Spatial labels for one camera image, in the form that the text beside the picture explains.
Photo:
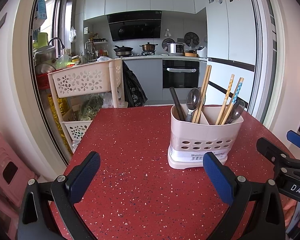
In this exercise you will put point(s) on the blue patterned chopstick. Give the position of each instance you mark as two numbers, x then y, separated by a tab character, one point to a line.
233	100

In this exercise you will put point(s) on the white utensil holder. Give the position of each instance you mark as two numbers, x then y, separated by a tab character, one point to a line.
189	141

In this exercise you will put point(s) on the beige plastic storage cart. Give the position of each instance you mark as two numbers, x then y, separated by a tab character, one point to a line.
80	90

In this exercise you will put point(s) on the pink plastic stool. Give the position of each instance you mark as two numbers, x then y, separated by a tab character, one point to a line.
14	174

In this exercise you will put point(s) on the silver rice cooker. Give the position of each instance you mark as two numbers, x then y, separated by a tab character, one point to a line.
175	49

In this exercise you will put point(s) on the dark brown spoon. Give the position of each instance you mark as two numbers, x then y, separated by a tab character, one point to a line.
177	104

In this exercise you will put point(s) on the black range hood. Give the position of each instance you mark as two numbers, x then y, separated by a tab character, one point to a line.
131	25

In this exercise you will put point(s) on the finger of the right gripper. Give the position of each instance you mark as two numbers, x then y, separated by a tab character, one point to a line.
274	154
294	138

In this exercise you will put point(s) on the person's right hand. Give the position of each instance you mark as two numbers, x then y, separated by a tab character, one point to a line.
292	213

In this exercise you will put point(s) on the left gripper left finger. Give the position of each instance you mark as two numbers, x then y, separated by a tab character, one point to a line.
81	176

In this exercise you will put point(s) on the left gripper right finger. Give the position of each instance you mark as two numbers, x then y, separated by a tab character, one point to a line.
222	178

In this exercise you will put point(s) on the brown cooking pot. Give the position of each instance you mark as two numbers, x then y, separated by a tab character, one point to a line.
148	47

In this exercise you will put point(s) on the black hanging bag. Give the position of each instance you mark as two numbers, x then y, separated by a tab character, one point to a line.
134	93

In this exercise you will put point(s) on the black built-in oven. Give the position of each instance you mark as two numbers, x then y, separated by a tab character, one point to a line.
180	74

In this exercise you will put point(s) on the black wok pan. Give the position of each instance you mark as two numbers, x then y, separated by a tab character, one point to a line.
123	51

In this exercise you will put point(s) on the white refrigerator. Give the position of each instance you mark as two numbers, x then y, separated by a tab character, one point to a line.
231	42

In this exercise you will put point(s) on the plain bamboo chopstick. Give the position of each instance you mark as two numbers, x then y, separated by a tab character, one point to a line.
203	94

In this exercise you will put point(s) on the orange patterned chopstick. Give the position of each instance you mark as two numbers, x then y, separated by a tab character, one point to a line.
225	99

